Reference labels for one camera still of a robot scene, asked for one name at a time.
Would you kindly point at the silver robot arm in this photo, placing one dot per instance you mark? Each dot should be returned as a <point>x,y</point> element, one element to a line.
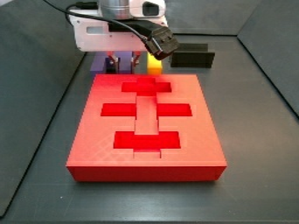
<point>118,48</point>

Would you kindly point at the purple U-shaped block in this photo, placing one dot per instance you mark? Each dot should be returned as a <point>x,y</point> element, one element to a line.
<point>102,66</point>

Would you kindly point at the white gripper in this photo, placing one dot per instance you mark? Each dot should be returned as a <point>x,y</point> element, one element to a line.
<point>93,36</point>

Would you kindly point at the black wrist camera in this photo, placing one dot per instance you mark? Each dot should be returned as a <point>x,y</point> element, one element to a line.
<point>160,41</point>

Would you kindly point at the yellow long bar block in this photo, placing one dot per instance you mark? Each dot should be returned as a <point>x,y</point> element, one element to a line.
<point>154,65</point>

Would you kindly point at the red board with cutouts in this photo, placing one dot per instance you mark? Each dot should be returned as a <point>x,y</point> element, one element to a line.
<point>146,132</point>

